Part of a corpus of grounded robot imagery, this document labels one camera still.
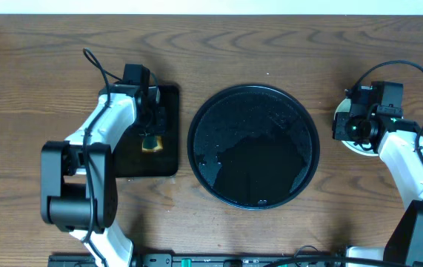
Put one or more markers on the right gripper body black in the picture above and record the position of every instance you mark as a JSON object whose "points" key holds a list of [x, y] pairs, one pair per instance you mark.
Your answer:
{"points": [[348, 128]]}

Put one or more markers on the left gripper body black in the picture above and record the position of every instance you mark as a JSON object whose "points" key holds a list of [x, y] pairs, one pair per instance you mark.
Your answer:
{"points": [[158, 121]]}

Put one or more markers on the mint plate top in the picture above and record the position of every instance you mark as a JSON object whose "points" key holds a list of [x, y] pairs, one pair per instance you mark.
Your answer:
{"points": [[364, 150]]}

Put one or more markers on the yellow green sponge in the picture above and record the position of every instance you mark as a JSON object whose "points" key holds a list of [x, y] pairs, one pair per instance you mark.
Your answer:
{"points": [[152, 144]]}

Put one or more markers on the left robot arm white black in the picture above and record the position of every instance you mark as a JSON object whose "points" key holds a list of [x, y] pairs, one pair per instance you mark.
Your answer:
{"points": [[78, 177]]}

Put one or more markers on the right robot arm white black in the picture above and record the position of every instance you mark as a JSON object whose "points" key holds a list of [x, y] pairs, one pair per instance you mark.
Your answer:
{"points": [[382, 131]]}

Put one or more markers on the black rectangular tray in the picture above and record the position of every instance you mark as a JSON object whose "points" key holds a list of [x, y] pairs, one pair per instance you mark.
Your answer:
{"points": [[131, 162]]}

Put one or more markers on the black round tray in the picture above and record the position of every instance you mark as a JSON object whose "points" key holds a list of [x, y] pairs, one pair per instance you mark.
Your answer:
{"points": [[253, 147]]}

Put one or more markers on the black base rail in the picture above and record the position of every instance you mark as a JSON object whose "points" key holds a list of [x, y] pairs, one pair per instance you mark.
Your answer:
{"points": [[165, 260]]}

